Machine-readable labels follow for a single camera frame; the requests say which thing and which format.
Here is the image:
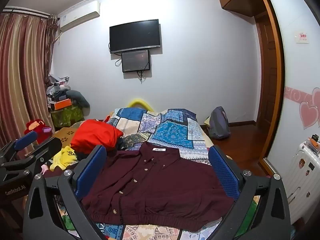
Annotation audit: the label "tan paw print cushion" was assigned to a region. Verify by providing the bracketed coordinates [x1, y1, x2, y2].
[54, 127, 81, 146]

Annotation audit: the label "white air conditioner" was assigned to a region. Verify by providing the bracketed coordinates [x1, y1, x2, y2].
[58, 1, 101, 33]

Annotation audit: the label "grey purple backpack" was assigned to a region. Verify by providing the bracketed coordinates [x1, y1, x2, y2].
[207, 106, 231, 140]

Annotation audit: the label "small items on suitcase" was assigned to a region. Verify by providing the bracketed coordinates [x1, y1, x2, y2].
[306, 134, 320, 153]

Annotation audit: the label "white wall note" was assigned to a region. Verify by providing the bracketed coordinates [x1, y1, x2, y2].
[295, 32, 309, 44]

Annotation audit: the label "white ribbed suitcase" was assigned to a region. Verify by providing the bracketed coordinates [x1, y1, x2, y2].
[284, 140, 320, 227]

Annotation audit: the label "red plush toy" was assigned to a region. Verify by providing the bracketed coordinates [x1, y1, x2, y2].
[24, 119, 52, 144]

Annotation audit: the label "small black wall monitor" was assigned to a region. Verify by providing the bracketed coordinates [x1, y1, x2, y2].
[121, 50, 150, 73]

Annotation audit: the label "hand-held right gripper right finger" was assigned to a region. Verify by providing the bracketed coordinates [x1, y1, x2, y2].
[208, 145, 292, 240]

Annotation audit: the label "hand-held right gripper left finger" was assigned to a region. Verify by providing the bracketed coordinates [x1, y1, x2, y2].
[24, 145, 108, 240]

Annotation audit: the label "maroon button shirt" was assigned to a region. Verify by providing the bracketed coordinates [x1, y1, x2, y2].
[81, 141, 235, 227]

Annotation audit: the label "yellow curved tube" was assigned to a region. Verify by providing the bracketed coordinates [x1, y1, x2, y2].
[127, 99, 154, 111]

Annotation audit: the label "pile of clutter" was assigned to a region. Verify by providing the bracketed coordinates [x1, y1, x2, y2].
[46, 75, 73, 105]

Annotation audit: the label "striped red curtain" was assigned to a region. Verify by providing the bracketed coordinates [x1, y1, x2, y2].
[0, 11, 59, 155]

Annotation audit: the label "blue patchwork blanket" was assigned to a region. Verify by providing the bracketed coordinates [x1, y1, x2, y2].
[105, 107, 214, 166]

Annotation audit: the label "red jacket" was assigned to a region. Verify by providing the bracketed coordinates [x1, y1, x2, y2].
[70, 119, 124, 154]

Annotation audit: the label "beige cartoon printed blanket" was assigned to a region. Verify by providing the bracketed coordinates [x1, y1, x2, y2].
[56, 195, 260, 240]

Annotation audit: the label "white sliding wardrobe door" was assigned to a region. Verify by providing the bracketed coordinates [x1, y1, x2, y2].
[262, 0, 320, 180]

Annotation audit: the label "orange box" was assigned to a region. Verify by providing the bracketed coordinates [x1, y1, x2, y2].
[54, 99, 73, 110]

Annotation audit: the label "grey cloth bundle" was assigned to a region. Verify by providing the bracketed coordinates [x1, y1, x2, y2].
[65, 90, 90, 109]

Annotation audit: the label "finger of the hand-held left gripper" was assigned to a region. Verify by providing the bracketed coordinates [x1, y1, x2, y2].
[1, 137, 62, 172]
[0, 131, 38, 163]

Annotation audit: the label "yellow cloth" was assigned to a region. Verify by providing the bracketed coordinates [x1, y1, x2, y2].
[50, 145, 78, 172]

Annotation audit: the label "black cloth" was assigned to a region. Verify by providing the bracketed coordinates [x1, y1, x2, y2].
[115, 137, 131, 151]

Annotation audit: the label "wooden door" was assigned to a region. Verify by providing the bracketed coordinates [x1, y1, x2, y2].
[255, 12, 279, 126]

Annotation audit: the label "pink heart sticker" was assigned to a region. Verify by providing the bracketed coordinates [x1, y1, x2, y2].
[299, 87, 320, 130]

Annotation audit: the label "black wall television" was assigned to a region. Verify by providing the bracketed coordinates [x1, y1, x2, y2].
[109, 19, 161, 54]

